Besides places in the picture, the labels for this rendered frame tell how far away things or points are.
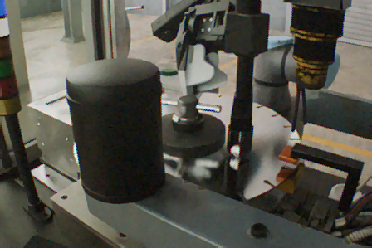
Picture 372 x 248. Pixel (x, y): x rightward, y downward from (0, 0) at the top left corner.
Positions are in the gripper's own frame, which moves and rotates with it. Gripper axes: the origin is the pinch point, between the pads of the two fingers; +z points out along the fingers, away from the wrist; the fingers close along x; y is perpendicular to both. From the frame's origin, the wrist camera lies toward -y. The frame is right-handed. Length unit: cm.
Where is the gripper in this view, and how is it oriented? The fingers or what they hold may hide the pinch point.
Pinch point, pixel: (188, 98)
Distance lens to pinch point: 51.0
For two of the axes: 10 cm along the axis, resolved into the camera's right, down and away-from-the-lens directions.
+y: 7.7, 0.8, -6.3
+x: 6.1, 1.9, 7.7
